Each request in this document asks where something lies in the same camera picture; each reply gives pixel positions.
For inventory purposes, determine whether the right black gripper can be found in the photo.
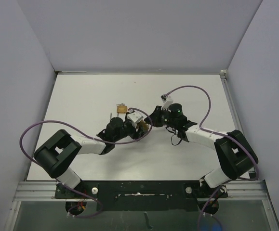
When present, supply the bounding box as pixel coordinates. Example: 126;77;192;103
145;106;177;128

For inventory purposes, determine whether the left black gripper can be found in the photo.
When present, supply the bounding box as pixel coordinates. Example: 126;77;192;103
113;113;146;142

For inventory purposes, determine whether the brass padlock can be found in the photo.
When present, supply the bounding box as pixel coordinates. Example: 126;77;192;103
109;103;128;121
138;120;149;131

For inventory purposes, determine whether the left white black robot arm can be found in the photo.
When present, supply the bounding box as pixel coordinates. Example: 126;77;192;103
33;111;148;198

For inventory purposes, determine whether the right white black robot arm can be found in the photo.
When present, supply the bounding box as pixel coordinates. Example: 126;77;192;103
145;103;258;197

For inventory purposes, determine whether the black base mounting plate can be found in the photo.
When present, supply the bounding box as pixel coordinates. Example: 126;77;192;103
54;180;228;216

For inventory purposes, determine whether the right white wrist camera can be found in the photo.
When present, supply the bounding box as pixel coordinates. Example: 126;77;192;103
161;93;173;110

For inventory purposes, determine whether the aluminium frame rail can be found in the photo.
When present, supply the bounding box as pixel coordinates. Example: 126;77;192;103
220;69;279;231

